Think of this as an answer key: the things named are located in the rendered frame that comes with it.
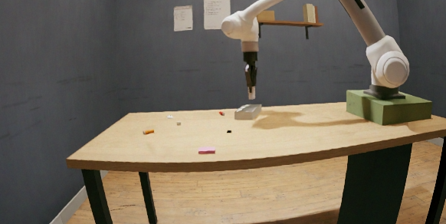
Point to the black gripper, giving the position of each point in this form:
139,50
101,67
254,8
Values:
250,58

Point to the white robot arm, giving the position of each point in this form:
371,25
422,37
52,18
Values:
390,68

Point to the pink flat block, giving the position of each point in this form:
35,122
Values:
206,150

